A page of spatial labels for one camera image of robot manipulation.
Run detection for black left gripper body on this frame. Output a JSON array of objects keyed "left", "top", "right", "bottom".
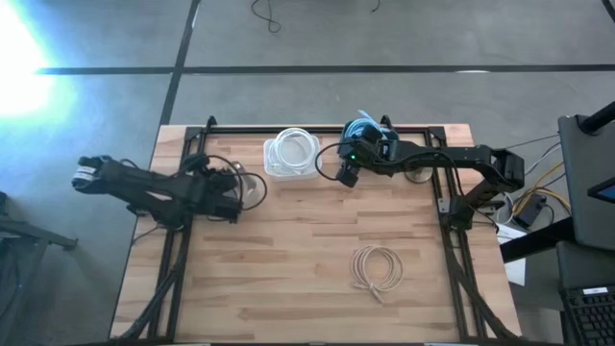
[{"left": 188, "top": 164, "right": 233, "bottom": 221}]

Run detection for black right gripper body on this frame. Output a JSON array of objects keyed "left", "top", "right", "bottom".
[{"left": 337, "top": 123, "right": 388, "bottom": 167}]

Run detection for blue usb cable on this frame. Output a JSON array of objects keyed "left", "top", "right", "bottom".
[{"left": 345, "top": 109, "right": 386, "bottom": 141}]

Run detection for white usb cable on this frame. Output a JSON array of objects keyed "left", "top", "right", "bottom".
[{"left": 266, "top": 126, "right": 317, "bottom": 177}]

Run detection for black power adapter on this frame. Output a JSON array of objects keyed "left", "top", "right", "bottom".
[{"left": 512, "top": 193, "right": 548, "bottom": 231}]

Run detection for black floor stand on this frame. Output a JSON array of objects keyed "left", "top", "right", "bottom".
[{"left": 0, "top": 190, "right": 80, "bottom": 346}]

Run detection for white paper sheet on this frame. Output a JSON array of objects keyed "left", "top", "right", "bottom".
[{"left": 496, "top": 222, "right": 529, "bottom": 288}]

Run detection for grey laptop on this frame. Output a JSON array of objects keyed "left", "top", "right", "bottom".
[{"left": 556, "top": 113, "right": 615, "bottom": 253}]

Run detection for black keyboard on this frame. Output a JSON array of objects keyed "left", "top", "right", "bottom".
[{"left": 558, "top": 284, "right": 615, "bottom": 346}]

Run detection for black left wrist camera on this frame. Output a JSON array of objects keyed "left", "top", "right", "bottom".
[{"left": 181, "top": 152, "right": 210, "bottom": 174}]

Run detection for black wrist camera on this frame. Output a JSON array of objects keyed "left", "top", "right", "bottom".
[
  {"left": 181, "top": 152, "right": 210, "bottom": 174},
  {"left": 334, "top": 162, "right": 361, "bottom": 189}
]

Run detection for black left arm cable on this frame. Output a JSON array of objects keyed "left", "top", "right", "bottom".
[{"left": 205, "top": 154, "right": 269, "bottom": 213}]

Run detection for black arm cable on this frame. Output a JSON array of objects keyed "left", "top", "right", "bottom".
[
  {"left": 313, "top": 140, "right": 348, "bottom": 184},
  {"left": 205, "top": 154, "right": 269, "bottom": 213}
]

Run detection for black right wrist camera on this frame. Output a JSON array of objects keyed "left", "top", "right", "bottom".
[{"left": 334, "top": 162, "right": 361, "bottom": 189}]

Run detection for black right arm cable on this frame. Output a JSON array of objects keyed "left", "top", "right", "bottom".
[{"left": 313, "top": 140, "right": 348, "bottom": 184}]

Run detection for black aluminium rig frame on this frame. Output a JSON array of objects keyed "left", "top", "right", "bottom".
[{"left": 114, "top": 113, "right": 523, "bottom": 346}]

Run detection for beige coiled usb cable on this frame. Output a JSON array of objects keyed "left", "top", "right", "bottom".
[{"left": 349, "top": 243, "right": 406, "bottom": 306}]

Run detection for black floor cable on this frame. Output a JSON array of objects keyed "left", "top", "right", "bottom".
[{"left": 250, "top": 0, "right": 283, "bottom": 35}]

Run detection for yellow cable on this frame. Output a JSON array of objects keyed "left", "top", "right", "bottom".
[{"left": 511, "top": 161, "right": 574, "bottom": 216}]

